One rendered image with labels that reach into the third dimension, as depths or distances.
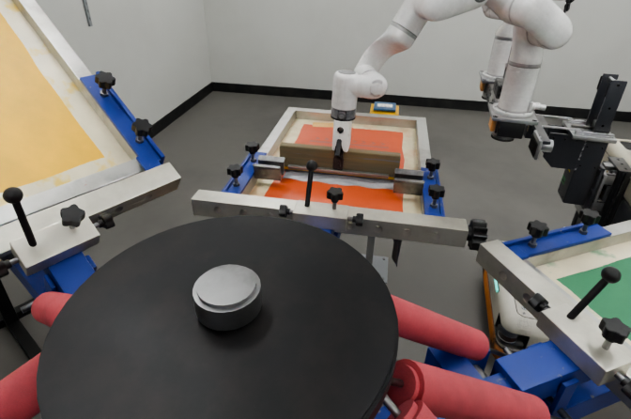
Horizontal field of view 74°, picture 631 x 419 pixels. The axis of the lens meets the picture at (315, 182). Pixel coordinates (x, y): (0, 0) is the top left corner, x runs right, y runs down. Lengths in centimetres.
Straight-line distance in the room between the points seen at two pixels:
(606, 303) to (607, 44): 434
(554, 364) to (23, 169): 108
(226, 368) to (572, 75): 507
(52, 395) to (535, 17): 128
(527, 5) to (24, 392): 129
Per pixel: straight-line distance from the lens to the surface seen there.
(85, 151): 113
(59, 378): 41
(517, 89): 150
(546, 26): 138
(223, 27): 522
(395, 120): 179
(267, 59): 513
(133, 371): 39
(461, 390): 54
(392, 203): 126
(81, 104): 123
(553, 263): 118
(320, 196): 126
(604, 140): 183
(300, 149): 134
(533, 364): 80
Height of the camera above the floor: 161
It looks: 30 degrees down
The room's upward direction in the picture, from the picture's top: 1 degrees clockwise
